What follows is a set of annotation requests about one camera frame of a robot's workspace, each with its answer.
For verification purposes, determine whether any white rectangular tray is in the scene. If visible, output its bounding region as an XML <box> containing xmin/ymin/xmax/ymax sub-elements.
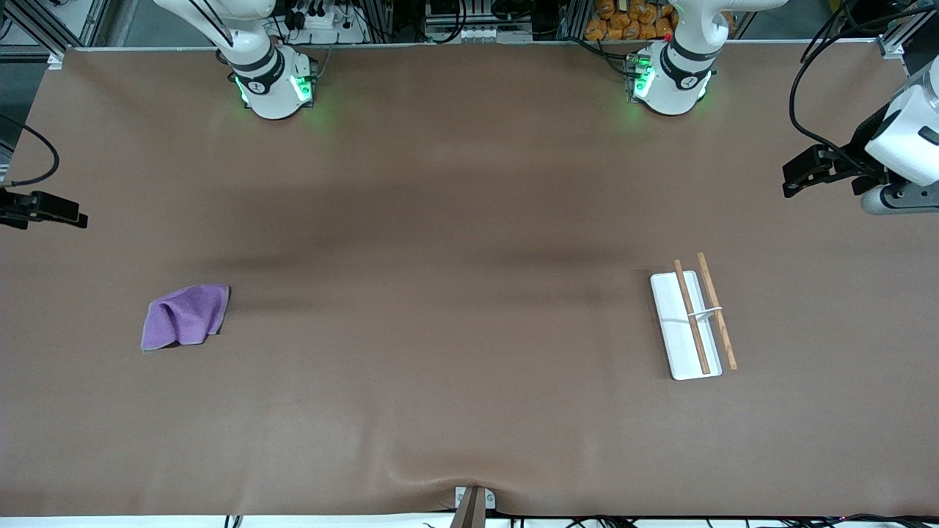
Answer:
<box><xmin>650</xmin><ymin>252</ymin><xmax>739</xmax><ymax>381</ymax></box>

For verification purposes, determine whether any grey equipment rack with cables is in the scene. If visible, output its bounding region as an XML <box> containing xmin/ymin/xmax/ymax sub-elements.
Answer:
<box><xmin>422</xmin><ymin>0</ymin><xmax>540</xmax><ymax>43</ymax></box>

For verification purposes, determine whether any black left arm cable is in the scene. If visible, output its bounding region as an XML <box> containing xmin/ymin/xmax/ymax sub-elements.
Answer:
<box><xmin>789</xmin><ymin>0</ymin><xmax>918</xmax><ymax>177</ymax></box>

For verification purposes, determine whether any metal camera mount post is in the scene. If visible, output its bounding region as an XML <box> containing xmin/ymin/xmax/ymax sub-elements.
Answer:
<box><xmin>449</xmin><ymin>485</ymin><xmax>497</xmax><ymax>528</ymax></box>

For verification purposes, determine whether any brown table mat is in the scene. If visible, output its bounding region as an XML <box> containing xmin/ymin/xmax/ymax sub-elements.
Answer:
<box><xmin>0</xmin><ymin>40</ymin><xmax>939</xmax><ymax>518</ymax></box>

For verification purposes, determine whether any white power strip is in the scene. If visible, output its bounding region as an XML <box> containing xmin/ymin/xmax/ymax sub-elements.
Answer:
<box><xmin>282</xmin><ymin>6</ymin><xmax>368</xmax><ymax>43</ymax></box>

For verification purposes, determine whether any purple microfibre towel grey edge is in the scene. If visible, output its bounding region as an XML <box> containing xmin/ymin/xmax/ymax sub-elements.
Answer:
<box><xmin>140</xmin><ymin>285</ymin><xmax>232</xmax><ymax>354</ymax></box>

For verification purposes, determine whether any aluminium frame profile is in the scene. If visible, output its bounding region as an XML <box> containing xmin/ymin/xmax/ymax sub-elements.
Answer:
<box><xmin>0</xmin><ymin>0</ymin><xmax>111</xmax><ymax>70</ymax></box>
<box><xmin>877</xmin><ymin>0</ymin><xmax>939</xmax><ymax>59</ymax></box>

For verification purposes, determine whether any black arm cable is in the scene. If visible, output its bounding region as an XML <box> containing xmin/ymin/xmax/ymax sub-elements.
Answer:
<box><xmin>789</xmin><ymin>0</ymin><xmax>918</xmax><ymax>177</ymax></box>
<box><xmin>0</xmin><ymin>114</ymin><xmax>59</xmax><ymax>188</ymax></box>

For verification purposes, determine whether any orange snack bags pile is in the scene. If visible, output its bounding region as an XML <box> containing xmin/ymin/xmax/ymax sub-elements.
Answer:
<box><xmin>585</xmin><ymin>0</ymin><xmax>734</xmax><ymax>41</ymax></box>

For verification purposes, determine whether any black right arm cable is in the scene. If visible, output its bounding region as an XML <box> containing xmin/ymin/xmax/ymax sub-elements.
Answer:
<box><xmin>0</xmin><ymin>114</ymin><xmax>59</xmax><ymax>188</ymax></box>

